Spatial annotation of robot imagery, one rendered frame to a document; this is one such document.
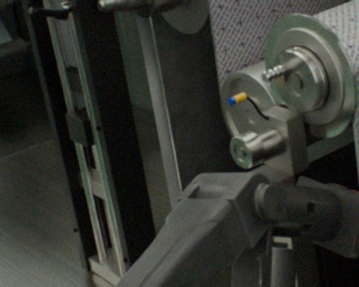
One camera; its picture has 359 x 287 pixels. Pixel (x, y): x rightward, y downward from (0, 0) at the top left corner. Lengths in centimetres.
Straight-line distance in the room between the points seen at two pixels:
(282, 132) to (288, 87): 6
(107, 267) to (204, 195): 53
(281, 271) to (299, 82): 22
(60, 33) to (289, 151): 39
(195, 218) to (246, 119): 35
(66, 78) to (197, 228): 51
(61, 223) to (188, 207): 77
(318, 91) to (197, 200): 22
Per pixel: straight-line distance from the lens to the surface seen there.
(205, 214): 82
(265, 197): 85
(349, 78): 97
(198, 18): 118
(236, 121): 117
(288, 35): 102
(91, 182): 133
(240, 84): 114
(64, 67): 127
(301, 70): 100
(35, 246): 154
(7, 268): 149
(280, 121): 103
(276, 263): 91
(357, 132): 100
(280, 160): 106
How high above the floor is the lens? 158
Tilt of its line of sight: 20 degrees down
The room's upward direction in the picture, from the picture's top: 9 degrees counter-clockwise
